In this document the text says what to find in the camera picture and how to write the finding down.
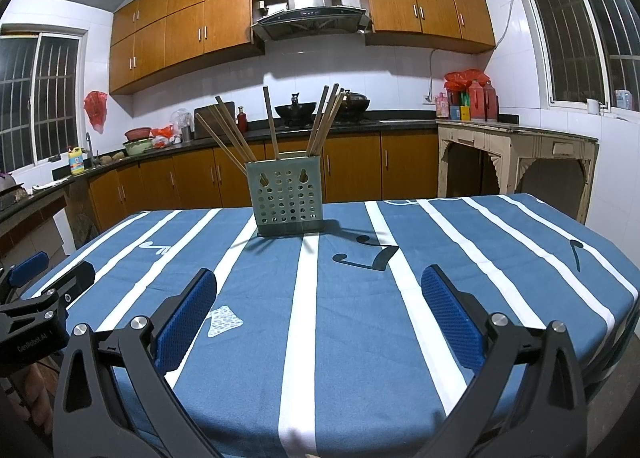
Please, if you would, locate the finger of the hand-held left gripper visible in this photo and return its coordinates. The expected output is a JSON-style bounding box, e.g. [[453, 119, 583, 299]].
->
[[22, 261, 96, 309], [6, 251, 50, 289]]

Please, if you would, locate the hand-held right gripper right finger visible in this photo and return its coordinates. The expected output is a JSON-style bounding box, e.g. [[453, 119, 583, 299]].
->
[[420, 264, 586, 458]]

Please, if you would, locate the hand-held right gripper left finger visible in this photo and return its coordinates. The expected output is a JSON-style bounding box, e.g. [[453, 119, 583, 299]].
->
[[52, 267, 218, 458]]

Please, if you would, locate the green perforated chopstick holder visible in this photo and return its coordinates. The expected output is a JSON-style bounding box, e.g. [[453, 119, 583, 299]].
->
[[246, 156, 326, 238]]

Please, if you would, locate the black wok with utensils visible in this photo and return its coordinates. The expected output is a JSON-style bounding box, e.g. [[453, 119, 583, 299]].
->
[[275, 93, 317, 128]]

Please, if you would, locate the person's left hand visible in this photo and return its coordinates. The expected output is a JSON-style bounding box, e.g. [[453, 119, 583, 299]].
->
[[10, 363, 55, 434]]

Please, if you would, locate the cardboard box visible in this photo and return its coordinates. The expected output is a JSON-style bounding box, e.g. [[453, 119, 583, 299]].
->
[[0, 218, 66, 264]]

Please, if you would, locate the silver pot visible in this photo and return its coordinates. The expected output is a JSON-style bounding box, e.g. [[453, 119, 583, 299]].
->
[[0, 173, 26, 199]]

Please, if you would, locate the blue white striped tablecloth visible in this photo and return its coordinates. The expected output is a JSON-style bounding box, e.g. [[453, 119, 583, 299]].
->
[[20, 193, 640, 458]]

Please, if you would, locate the red and white plastic bag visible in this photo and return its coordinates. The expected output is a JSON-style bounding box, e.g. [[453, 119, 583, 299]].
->
[[150, 125, 178, 148]]

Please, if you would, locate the hanging red plastic bag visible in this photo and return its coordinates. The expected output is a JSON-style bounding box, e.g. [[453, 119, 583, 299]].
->
[[83, 90, 108, 134]]

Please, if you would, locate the dark wooden cutting board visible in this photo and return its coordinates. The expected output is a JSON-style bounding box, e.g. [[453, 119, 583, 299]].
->
[[193, 101, 237, 140]]

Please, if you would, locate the cream wooden side table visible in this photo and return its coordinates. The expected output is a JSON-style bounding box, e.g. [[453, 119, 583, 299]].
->
[[436, 119, 599, 224]]

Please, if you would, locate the black kitchen countertop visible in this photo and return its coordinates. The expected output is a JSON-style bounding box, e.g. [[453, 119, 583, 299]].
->
[[0, 118, 441, 224]]

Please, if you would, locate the large red oil bottle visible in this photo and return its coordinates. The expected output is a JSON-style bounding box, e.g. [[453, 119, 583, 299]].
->
[[467, 80, 486, 120], [482, 82, 498, 121]]

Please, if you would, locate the black wok with lid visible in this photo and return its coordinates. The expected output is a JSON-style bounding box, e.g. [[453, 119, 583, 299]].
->
[[340, 92, 371, 120]]

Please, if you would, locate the red bag over bottles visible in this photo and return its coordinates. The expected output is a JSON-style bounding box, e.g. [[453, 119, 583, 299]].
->
[[444, 69, 491, 91]]

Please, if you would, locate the barred window with white frame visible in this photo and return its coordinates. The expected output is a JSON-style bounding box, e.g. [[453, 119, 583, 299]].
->
[[0, 30, 88, 171], [507, 0, 640, 114]]

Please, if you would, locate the row of wooden wall cabinets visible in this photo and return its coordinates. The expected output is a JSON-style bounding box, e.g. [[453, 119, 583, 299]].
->
[[108, 0, 497, 95]]

